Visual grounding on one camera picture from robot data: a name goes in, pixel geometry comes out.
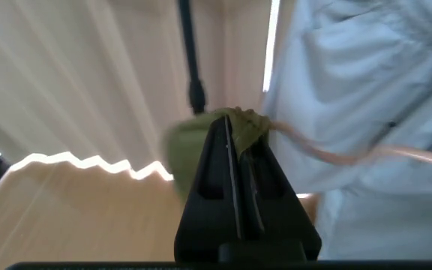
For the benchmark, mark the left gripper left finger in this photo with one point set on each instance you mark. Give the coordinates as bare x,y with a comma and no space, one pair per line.
204,225

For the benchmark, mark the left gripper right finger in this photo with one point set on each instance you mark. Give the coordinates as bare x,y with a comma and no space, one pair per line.
287,228

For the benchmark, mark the green garment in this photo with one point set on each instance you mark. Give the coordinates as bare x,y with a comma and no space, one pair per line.
186,150

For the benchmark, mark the pink clothes hanger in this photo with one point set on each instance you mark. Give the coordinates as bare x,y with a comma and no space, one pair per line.
332,156

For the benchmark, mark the pale grey shorts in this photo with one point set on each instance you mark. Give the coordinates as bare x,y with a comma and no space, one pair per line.
351,75

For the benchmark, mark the black clothes rack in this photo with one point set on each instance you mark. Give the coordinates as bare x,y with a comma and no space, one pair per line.
193,56

